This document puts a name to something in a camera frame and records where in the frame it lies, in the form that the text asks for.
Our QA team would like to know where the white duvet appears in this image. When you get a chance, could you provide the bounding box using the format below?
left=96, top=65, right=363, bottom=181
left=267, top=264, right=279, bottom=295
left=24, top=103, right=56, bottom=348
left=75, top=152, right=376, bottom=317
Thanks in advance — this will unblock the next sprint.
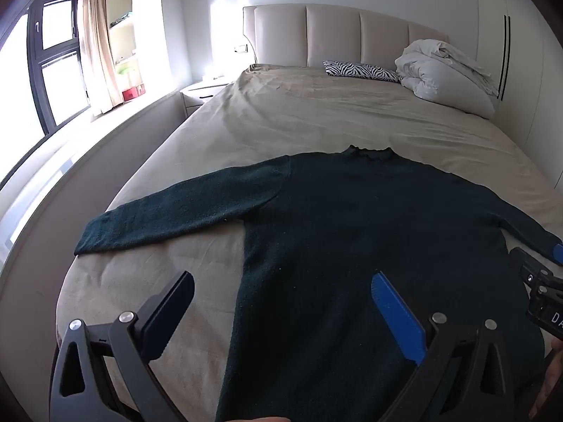
left=394, top=39, right=498, bottom=119

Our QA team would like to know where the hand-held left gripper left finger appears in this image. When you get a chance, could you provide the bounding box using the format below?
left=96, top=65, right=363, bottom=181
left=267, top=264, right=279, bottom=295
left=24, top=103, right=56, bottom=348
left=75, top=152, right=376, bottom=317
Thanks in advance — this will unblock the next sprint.
left=48, top=270, right=196, bottom=422

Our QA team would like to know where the dark green sweater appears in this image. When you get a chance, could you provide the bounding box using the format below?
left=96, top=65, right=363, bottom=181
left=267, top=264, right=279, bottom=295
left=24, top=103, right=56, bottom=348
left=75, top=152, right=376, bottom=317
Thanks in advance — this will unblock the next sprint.
left=74, top=145, right=563, bottom=422

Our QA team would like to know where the white wall shelf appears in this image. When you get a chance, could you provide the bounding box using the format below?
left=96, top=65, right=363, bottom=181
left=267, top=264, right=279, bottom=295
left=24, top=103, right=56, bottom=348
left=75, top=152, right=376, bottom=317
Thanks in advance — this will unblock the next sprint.
left=106, top=0, right=146, bottom=106

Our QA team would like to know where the zebra print pillow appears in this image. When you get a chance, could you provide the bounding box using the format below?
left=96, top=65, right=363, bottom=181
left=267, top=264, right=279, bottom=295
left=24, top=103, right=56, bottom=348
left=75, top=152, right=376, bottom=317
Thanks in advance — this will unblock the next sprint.
left=323, top=60, right=402, bottom=83

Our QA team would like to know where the pale green object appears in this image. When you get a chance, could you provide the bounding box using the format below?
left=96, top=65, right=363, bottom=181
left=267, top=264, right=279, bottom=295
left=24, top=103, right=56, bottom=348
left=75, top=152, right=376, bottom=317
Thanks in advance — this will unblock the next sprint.
left=116, top=64, right=138, bottom=86

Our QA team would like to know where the beige padded headboard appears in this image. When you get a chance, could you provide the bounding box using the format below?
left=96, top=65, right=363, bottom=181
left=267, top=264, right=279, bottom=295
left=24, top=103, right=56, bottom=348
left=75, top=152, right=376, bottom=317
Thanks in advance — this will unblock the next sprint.
left=243, top=4, right=449, bottom=71

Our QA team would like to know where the white window bench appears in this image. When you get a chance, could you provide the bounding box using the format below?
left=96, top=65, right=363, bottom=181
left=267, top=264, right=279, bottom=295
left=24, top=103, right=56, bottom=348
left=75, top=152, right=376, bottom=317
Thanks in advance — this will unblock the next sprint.
left=0, top=92, right=183, bottom=264

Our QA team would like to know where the white wardrobe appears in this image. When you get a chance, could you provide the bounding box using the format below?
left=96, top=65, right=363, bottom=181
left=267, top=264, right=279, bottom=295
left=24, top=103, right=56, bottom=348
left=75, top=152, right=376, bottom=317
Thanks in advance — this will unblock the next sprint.
left=475, top=0, right=563, bottom=185

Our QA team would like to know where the beige curtain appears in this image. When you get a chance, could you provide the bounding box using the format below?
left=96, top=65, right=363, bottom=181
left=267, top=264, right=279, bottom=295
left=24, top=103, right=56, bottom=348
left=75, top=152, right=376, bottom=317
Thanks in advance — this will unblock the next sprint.
left=78, top=0, right=124, bottom=113

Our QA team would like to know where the black framed window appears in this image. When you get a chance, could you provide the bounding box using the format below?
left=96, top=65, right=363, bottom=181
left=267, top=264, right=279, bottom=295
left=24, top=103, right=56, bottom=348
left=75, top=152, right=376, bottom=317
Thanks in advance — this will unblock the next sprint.
left=26, top=0, right=91, bottom=135

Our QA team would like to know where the white nightstand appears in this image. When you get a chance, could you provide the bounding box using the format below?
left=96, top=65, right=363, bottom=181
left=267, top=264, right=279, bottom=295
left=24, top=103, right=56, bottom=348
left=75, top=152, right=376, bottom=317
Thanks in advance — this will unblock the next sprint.
left=179, top=78, right=234, bottom=119

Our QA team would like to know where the bed with beige sheet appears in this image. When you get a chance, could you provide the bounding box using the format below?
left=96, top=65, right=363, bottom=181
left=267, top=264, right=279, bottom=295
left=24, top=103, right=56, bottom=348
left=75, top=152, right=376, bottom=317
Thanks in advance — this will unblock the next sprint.
left=55, top=64, right=563, bottom=422

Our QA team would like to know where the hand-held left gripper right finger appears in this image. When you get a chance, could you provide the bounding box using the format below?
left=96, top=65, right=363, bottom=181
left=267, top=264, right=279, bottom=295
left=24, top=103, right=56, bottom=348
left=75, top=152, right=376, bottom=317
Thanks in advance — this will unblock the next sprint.
left=371, top=271, right=516, bottom=422

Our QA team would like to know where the person's right hand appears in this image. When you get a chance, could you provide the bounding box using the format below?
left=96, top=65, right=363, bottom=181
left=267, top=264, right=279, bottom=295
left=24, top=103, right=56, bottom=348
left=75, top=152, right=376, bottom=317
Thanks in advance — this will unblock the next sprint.
left=528, top=338, right=563, bottom=422

